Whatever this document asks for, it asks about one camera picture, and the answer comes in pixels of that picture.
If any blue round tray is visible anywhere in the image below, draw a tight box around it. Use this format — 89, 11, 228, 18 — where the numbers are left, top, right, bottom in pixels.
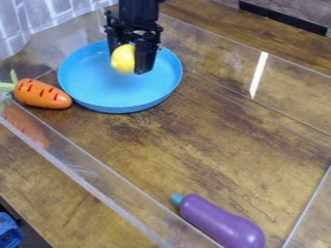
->
57, 41, 184, 113

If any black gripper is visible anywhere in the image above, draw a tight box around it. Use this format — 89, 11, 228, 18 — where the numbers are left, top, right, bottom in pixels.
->
103, 0, 164, 75

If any orange toy carrot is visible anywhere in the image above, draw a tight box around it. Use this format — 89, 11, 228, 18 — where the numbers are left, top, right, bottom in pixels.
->
0, 70, 71, 109

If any yellow toy lemon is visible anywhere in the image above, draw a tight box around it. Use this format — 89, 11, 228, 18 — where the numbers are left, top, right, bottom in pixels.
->
110, 44, 136, 74

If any clear acrylic enclosure wall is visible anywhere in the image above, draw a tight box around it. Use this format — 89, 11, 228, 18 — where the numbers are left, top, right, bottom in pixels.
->
0, 0, 331, 248

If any blue object at corner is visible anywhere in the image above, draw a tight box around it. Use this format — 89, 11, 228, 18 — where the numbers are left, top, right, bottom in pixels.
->
0, 212, 22, 248

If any purple toy eggplant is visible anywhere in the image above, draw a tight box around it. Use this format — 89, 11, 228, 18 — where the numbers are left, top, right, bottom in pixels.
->
170, 193, 265, 248

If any white patterned curtain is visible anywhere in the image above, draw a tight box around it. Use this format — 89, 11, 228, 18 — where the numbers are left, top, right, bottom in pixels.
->
0, 0, 118, 60

